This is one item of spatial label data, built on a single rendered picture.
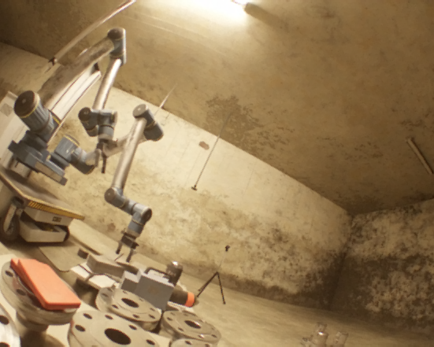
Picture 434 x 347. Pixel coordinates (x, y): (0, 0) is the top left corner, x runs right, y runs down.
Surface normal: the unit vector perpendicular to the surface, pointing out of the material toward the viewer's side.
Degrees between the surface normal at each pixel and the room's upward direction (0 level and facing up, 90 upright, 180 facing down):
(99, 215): 90
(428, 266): 90
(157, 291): 90
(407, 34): 180
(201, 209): 90
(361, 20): 180
